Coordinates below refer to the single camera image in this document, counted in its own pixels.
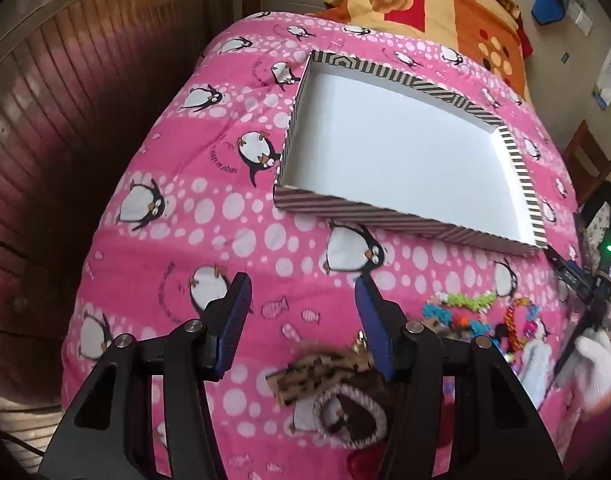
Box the leopard print hair bow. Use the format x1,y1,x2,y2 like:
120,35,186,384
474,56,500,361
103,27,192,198
275,345,373,406

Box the red hair bow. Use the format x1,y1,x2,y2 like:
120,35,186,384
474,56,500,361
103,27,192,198
348,452,386,480

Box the striped elastic hair tie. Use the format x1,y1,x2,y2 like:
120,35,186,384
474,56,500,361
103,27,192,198
313,382,389,450

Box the orange floral pillow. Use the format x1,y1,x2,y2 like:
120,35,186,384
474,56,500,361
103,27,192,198
305,0,533,106

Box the wooden chair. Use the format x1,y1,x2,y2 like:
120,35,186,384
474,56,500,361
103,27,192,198
563,120,611,206

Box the striped cardboard box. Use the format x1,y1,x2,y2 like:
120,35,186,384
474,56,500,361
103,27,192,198
272,50,549,258

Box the white wall switch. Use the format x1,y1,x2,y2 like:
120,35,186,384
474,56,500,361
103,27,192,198
568,0,593,36

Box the pink penguin blanket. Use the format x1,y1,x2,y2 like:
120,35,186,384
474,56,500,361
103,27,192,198
60,10,586,480

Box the person's right hand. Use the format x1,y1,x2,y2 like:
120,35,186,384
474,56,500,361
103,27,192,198
568,327,611,411

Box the brown wooden panel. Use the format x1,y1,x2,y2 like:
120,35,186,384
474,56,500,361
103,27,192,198
0,0,246,411

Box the wall calendar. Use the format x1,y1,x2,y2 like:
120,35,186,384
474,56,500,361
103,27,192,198
590,35,611,111

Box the rainbow bead bracelet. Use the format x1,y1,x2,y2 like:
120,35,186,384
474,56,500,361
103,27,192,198
503,297,542,361

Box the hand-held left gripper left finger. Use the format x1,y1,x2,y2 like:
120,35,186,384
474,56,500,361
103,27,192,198
38,273,252,480

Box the white knotted scrunchie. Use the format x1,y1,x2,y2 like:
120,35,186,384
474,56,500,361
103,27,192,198
515,335,556,411

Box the green braided bracelet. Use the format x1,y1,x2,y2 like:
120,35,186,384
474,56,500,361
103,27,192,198
438,291,499,313

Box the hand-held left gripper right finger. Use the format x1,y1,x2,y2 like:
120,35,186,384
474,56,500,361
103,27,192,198
354,278,566,480

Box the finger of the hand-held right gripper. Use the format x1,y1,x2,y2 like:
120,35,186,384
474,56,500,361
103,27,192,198
553,300,603,388
545,247,593,306

